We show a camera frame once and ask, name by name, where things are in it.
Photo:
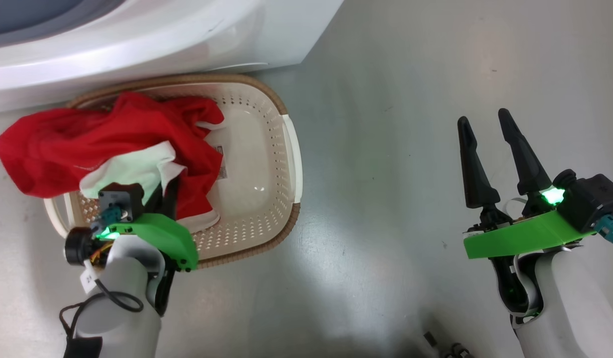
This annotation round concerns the red and white garment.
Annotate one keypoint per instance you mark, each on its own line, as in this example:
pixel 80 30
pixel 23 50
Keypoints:
pixel 62 144

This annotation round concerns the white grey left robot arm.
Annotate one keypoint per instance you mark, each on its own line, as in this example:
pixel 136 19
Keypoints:
pixel 122 318

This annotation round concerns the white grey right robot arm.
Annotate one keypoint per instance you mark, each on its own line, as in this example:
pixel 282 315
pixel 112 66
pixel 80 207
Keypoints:
pixel 574 308

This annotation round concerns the white front-load washing machine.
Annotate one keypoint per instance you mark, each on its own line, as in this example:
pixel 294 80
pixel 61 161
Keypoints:
pixel 137 44

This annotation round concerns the grey rubber door gasket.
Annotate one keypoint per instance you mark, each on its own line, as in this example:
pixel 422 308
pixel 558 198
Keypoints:
pixel 38 25

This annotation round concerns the white product label sticker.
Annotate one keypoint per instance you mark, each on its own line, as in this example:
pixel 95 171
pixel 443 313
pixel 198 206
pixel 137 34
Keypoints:
pixel 221 171

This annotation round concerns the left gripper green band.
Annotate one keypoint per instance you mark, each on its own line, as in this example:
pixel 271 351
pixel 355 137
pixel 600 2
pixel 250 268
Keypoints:
pixel 162 236

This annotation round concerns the cream laundry basket brown rim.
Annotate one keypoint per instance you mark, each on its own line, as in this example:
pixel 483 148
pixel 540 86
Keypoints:
pixel 256 149

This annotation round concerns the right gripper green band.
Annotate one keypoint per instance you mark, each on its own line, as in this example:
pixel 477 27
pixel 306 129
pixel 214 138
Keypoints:
pixel 525 236

